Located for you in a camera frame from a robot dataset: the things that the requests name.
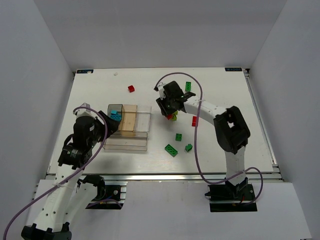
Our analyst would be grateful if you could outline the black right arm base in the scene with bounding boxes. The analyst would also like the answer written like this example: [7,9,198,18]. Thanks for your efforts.
[204,177,258,213]

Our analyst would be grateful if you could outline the long cyan lego brick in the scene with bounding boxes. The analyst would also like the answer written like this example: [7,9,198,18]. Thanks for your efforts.
[110,114,122,122]

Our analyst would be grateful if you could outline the clear long front bin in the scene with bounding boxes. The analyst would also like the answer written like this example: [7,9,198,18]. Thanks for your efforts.
[103,131,148,151]

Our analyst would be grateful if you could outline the blue label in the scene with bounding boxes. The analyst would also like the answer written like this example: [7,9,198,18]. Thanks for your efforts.
[224,67,243,72]
[76,69,94,74]

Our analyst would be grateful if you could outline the smoky grey plastic bin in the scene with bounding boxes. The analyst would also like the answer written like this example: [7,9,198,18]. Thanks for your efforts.
[107,104,123,123]

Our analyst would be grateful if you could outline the small red lego brick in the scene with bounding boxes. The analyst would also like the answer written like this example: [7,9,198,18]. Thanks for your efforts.
[128,85,135,93]

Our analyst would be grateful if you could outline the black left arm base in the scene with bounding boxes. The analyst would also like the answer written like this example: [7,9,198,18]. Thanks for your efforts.
[76,174,127,210]

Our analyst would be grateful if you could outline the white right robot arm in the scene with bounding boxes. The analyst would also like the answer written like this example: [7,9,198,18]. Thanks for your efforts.
[154,81,251,190]

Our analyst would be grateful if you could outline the green long lego far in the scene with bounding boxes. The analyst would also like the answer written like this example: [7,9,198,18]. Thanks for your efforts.
[185,81,192,92]

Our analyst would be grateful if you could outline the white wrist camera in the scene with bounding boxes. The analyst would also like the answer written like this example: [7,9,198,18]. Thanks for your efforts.
[72,102,93,118]
[154,85,166,100]

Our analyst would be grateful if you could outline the blue label right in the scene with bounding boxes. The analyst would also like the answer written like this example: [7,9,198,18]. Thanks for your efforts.
[224,67,243,72]

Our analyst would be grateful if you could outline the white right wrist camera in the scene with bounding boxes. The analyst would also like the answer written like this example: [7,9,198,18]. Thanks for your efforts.
[154,85,166,100]

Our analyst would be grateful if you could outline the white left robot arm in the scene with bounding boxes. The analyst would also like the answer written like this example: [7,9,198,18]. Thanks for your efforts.
[21,107,120,240]

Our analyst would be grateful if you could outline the green lego brick tilted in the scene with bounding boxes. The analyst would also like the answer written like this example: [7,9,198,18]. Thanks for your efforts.
[184,143,193,153]

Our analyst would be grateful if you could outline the long green lego near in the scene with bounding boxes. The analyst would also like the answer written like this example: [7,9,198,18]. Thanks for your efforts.
[164,144,178,157]

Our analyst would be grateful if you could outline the blue label left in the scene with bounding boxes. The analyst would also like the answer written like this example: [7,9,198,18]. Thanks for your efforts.
[76,69,94,74]

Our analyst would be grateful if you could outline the small green lego brick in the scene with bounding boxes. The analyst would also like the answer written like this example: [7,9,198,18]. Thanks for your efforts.
[175,133,183,142]

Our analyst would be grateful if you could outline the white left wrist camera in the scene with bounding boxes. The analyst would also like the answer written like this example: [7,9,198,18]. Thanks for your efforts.
[72,102,93,118]

